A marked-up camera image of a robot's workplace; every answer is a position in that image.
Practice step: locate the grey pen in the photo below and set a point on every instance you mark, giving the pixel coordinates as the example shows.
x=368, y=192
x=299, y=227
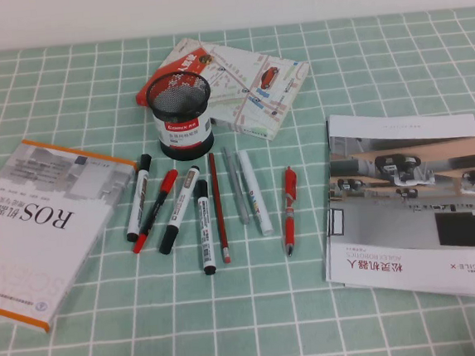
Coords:
x=236, y=186

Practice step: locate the AgileX robotics brochure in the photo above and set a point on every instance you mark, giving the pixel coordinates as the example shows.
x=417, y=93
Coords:
x=405, y=196

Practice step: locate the red black double-ended marker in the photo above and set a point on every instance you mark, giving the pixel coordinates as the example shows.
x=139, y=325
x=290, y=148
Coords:
x=157, y=208

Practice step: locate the green checked tablecloth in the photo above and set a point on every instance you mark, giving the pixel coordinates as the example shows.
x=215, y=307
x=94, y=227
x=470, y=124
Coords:
x=275, y=328

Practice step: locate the red retractable gel pen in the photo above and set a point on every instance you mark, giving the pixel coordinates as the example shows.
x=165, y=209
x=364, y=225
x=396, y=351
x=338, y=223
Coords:
x=289, y=211

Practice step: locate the black mesh pen holder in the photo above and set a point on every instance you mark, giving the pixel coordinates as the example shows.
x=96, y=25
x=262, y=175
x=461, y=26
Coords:
x=184, y=141

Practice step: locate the white orange ROS book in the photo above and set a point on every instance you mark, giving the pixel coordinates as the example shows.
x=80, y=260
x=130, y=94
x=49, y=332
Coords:
x=39, y=245

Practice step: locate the red pencil with eraser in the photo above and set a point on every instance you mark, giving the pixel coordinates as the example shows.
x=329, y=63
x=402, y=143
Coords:
x=218, y=204

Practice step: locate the slim white marker black caps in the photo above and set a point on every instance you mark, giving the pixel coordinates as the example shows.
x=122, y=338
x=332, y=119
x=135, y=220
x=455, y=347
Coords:
x=138, y=199

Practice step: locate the white marker dark green cap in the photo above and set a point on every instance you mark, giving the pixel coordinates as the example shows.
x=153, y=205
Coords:
x=180, y=210

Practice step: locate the short white marker black caps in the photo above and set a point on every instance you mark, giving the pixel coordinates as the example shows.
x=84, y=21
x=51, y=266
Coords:
x=206, y=230

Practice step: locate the white paint marker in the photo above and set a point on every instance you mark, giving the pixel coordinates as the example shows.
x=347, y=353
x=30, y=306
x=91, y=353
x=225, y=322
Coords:
x=255, y=193

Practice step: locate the map cover book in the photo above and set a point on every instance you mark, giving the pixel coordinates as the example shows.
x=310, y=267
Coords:
x=254, y=85

